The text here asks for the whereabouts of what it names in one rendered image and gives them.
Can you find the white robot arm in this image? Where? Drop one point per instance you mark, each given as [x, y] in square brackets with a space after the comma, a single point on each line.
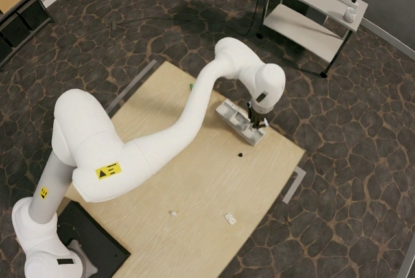
[88, 152]

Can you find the white rack of bins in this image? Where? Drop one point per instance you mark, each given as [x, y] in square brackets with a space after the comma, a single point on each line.
[239, 121]

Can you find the white domino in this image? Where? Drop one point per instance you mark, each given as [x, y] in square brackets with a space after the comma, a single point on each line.
[230, 218]

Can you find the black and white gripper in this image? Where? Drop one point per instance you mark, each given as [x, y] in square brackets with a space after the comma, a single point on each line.
[256, 118]

